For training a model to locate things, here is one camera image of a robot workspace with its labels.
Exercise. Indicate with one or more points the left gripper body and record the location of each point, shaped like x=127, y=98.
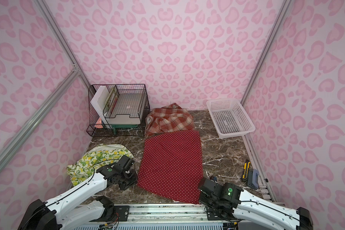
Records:
x=128, y=178

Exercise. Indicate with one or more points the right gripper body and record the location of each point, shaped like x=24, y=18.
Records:
x=206, y=189

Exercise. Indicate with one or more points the red polka dot skirt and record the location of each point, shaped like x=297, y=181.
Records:
x=171, y=166

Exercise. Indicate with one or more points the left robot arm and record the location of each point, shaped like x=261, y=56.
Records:
x=64, y=212

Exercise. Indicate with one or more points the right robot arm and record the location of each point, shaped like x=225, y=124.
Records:
x=246, y=206

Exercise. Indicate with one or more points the green lemon print skirt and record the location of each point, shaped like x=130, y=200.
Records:
x=92, y=160

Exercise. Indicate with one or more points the yellow black utility knife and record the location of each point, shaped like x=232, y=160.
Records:
x=246, y=167

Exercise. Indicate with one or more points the green stand under tray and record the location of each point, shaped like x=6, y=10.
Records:
x=120, y=130

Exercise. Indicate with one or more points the white tray in basket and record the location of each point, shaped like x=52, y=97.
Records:
x=128, y=110

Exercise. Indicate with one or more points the green book in basket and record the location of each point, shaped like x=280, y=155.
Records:
x=111, y=100

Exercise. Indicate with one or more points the red plaid skirt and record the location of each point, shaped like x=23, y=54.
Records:
x=168, y=119

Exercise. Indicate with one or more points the white foam board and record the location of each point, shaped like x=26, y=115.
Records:
x=99, y=102

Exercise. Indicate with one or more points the white plastic basket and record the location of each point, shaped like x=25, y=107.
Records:
x=229, y=118

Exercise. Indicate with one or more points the aluminium front rail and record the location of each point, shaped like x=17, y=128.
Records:
x=180, y=216

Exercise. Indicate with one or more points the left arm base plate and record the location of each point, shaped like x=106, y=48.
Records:
x=114, y=213

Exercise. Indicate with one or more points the black wire basket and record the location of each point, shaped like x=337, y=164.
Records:
x=95, y=128

